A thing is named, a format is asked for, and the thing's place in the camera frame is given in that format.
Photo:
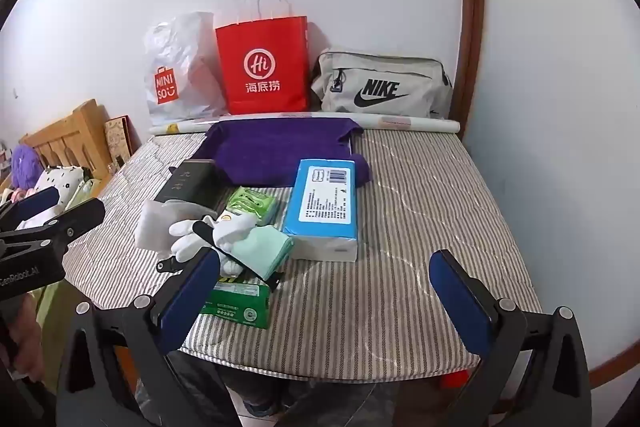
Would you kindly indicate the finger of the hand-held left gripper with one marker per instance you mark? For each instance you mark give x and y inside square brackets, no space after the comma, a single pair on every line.
[37,204]
[75,219]

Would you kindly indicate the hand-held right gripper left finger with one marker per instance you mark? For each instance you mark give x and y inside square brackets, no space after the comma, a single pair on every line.
[192,297]

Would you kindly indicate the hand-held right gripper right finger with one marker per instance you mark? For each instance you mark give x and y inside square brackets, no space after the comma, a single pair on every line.
[457,302]

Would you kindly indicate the dark green wipe packet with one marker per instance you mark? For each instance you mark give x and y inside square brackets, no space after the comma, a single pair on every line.
[240,304]

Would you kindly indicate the white cotton glove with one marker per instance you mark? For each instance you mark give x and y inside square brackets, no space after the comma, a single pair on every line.
[230,229]

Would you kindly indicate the green tissue pack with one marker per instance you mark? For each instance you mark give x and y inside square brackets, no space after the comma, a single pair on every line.
[252,204]

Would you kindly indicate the person's left hand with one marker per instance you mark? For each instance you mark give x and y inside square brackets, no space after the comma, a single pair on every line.
[32,332]

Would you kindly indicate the white spotted pillow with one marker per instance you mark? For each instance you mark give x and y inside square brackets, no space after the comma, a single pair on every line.
[57,182]

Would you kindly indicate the purple plush toy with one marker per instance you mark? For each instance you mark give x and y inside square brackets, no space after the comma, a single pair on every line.
[25,167]

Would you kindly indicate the striped mattress pad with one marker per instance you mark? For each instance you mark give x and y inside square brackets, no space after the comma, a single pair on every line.
[400,257]

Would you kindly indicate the wooden headboard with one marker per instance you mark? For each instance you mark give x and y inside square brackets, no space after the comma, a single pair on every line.
[70,137]

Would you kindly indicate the brown framed board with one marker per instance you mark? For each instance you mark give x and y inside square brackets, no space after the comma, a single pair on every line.
[119,137]

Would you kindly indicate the dark green box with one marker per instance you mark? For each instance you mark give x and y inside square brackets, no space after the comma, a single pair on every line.
[192,184]

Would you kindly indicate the blue tissue pack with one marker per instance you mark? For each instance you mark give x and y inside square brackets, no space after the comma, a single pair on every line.
[322,202]

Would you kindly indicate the purple towel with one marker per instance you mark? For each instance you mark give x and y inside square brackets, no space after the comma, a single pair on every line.
[270,147]

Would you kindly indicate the rolled printed paper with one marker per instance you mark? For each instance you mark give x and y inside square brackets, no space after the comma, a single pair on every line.
[430,124]

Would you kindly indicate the white plastic shopping bag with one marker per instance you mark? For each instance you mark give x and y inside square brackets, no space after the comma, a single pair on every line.
[185,57]

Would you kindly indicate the beige waist bag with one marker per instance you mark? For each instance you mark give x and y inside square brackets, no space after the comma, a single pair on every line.
[380,82]

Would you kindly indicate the red paper bag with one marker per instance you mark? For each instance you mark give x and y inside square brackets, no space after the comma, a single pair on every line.
[262,72]

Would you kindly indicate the brown wooden door frame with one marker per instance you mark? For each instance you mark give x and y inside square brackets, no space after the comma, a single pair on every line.
[471,7]

